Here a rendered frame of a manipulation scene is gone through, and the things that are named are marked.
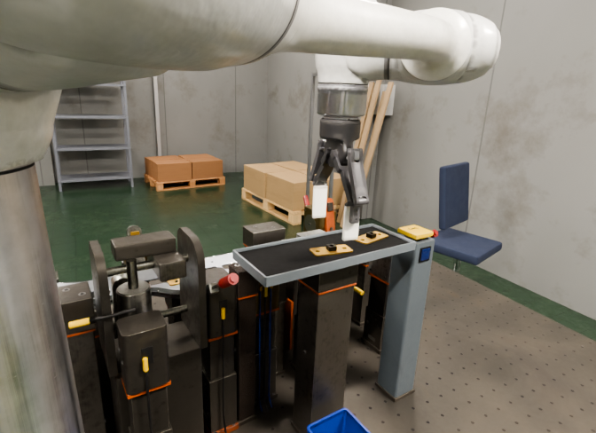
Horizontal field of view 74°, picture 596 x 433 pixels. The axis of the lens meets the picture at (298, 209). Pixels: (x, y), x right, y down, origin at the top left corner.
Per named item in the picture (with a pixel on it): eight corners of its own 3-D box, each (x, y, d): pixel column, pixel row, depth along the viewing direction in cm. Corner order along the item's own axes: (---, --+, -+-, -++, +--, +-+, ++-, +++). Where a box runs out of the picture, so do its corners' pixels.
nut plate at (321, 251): (345, 245, 83) (345, 240, 83) (354, 252, 80) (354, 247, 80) (308, 249, 80) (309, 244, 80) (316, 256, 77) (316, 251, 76)
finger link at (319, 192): (314, 186, 82) (313, 185, 83) (313, 218, 84) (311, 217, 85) (327, 185, 83) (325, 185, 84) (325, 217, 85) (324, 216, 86)
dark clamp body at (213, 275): (224, 405, 101) (223, 266, 90) (245, 438, 91) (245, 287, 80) (197, 415, 97) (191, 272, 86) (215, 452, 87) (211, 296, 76)
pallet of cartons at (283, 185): (354, 216, 491) (357, 178, 477) (282, 226, 445) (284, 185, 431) (301, 191, 606) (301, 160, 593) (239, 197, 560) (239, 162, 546)
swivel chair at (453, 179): (507, 311, 287) (537, 176, 258) (449, 326, 265) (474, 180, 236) (448, 277, 338) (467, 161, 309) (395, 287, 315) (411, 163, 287)
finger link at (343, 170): (348, 153, 75) (351, 148, 74) (364, 206, 71) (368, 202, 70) (329, 153, 74) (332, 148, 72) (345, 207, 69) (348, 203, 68)
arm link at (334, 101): (352, 85, 77) (349, 117, 78) (309, 83, 73) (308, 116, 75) (378, 86, 69) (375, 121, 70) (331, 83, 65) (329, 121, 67)
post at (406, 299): (394, 375, 113) (413, 230, 101) (414, 391, 107) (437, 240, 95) (374, 384, 109) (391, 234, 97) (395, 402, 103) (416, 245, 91)
